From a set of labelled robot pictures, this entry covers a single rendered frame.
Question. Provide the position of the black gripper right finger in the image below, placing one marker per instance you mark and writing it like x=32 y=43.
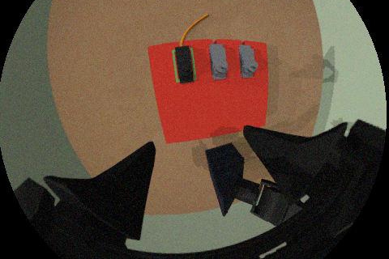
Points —
x=292 y=161

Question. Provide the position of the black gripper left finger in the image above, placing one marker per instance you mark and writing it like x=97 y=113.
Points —
x=116 y=196

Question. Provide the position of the black micro servo with orange cable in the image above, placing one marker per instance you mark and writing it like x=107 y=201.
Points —
x=183 y=58

